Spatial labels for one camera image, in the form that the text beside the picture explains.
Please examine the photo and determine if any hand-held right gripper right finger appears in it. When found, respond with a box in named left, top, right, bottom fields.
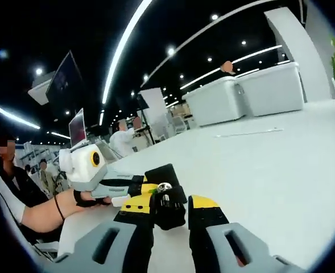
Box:
left=187, top=195, right=304, bottom=273

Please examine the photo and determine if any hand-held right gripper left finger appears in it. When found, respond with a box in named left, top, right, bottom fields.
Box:
left=42, top=195, right=156, bottom=273

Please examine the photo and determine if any black fixed fixture clamp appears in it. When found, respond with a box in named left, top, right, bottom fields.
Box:
left=144, top=163, right=188, bottom=231

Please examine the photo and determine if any person's left hand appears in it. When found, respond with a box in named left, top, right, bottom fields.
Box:
left=72, top=188, right=113, bottom=210

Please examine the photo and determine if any computer monitor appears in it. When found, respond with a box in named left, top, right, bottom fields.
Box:
left=68, top=107, right=88, bottom=150

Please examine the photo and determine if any black tripod stand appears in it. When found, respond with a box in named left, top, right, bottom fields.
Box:
left=137, top=93, right=156, bottom=146

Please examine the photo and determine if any white office chair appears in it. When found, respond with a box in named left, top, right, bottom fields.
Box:
left=172, top=116, right=189, bottom=133

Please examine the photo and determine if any hanging black screen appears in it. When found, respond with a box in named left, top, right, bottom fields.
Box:
left=46, top=50, right=83, bottom=119

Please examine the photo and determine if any white ceiling unit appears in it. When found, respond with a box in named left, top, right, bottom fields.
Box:
left=27, top=71, right=57, bottom=105

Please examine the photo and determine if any white plastic storage box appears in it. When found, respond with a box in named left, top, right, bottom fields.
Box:
left=235, top=61, right=304, bottom=117
left=181, top=76, right=246, bottom=127

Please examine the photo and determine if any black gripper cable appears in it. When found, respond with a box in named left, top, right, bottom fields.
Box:
left=52, top=170, right=68, bottom=220

